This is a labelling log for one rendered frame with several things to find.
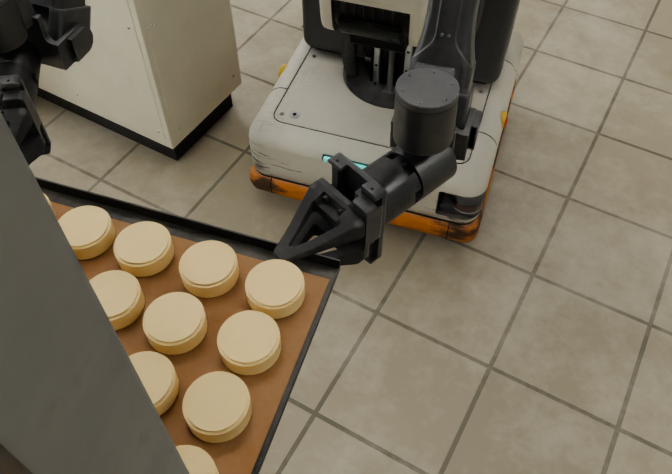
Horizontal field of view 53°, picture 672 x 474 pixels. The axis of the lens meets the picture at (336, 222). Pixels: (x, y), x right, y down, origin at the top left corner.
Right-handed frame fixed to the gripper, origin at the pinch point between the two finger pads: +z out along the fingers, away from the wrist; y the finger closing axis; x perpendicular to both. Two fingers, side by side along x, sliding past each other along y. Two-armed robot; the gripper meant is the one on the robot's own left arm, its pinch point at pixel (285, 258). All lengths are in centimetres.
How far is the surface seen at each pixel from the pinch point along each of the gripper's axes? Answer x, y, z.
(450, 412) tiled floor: 1, -96, -40
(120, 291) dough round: -5.6, 1.5, 12.9
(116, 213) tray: -15.0, -0.5, 8.4
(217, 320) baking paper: 0.9, -0.5, 8.0
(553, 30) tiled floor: -71, -95, -173
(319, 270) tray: 2.7, -0.5, -1.7
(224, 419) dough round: 9.1, 1.5, 12.9
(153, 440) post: 21.3, 32.3, 19.0
